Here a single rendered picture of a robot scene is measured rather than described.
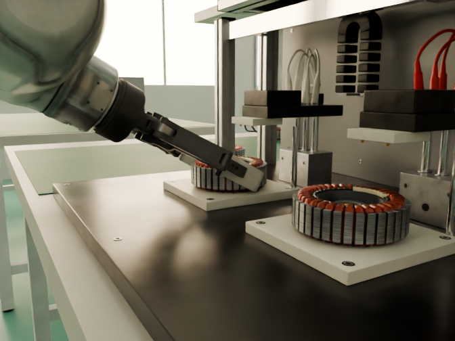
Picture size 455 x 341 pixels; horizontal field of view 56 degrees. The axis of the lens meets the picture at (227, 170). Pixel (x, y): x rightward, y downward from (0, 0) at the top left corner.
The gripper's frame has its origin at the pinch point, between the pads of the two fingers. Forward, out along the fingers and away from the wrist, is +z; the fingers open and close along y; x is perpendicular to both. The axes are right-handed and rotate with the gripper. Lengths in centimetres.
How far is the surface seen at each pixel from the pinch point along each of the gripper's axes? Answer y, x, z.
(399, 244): 29.5, -1.6, 1.7
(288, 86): -2.1, 16.9, 5.0
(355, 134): 22.4, 7.2, -1.7
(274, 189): 6.1, 0.1, 4.7
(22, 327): -121, -81, 20
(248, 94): -1.8, 11.9, -1.4
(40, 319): -90, -64, 15
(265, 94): 2.7, 11.9, -1.5
